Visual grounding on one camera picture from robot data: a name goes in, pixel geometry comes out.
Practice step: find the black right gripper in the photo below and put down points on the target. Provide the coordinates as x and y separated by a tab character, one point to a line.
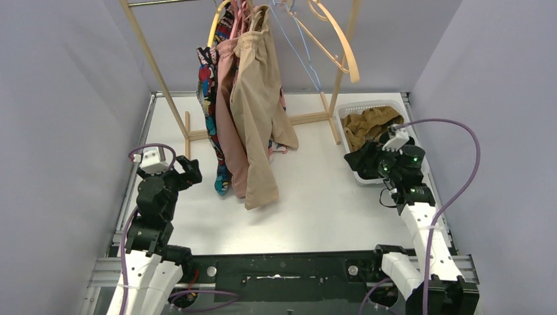
381	152

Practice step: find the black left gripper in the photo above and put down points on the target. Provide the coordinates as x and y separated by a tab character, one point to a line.
182	172

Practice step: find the black shorts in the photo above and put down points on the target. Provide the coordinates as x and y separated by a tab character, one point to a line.
366	160

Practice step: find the brown shorts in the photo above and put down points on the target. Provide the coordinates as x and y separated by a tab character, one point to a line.
370	123

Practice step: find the white plastic basket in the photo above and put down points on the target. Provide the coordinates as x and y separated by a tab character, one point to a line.
411	167

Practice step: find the blue hanger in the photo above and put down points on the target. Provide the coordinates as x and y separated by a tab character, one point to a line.
303	54

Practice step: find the wooden hanger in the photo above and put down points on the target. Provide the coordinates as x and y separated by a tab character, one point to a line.
347	64

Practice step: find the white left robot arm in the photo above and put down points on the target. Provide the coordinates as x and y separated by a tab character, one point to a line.
151	267

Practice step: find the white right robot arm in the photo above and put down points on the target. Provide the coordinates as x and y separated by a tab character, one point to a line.
436	285

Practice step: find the beige shorts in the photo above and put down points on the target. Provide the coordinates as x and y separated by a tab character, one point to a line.
257	108

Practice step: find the comic print shorts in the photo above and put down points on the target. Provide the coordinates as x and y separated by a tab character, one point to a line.
207	92

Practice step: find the pink shorts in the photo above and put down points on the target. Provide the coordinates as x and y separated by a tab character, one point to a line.
231	144

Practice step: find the yellow hanger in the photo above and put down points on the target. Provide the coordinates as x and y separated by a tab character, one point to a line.
221	8

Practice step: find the pink hanger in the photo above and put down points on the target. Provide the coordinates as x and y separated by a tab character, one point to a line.
242	11

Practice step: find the wooden clothes rack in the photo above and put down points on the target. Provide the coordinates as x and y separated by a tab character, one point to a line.
184	122

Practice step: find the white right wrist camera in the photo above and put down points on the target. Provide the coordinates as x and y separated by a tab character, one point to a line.
398	137

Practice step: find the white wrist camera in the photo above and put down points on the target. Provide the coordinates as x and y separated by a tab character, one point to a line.
151	160
398	137

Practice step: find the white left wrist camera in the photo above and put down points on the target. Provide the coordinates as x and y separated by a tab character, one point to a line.
151	160

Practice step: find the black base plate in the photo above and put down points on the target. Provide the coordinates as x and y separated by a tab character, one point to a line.
220	280

